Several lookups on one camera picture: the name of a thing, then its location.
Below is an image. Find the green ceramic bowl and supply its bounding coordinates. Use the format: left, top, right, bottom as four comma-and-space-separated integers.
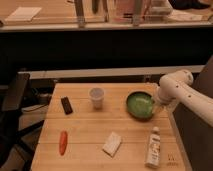
126, 91, 154, 120

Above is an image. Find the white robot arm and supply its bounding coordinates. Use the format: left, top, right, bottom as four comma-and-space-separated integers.
152, 70, 213, 127

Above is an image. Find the white plastic bottle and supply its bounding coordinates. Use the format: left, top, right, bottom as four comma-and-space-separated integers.
145, 127, 160, 168

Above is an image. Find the white sponge block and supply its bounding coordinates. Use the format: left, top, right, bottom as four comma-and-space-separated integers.
102, 132, 122, 157

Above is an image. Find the white paper cup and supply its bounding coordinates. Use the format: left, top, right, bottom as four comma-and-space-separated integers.
89, 87, 104, 109

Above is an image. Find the black rectangular bar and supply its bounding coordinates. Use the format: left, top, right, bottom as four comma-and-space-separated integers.
61, 97, 73, 114

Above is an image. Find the orange carrot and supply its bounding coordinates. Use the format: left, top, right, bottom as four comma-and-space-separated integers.
59, 131, 68, 155

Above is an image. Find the black chair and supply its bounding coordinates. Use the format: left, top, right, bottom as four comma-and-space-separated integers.
0, 74, 30, 168

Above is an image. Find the white book on shelf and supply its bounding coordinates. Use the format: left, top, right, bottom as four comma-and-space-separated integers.
5, 7, 42, 22

